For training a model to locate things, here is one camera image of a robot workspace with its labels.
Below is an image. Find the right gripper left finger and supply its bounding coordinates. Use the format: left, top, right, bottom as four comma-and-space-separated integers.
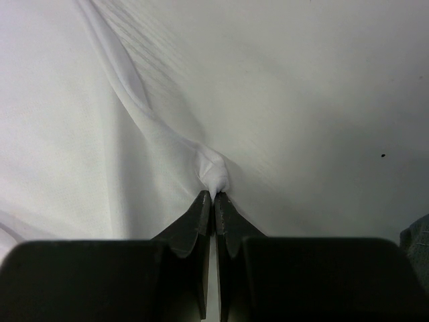
1, 191, 211, 321

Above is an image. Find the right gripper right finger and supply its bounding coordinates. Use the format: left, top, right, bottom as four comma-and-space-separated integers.
214, 193, 428, 321

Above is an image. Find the white t shirt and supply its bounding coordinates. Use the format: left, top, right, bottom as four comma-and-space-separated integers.
1, 1, 229, 256

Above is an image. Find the grey t shirt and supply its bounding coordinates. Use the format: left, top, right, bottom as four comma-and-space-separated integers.
400, 215, 429, 293

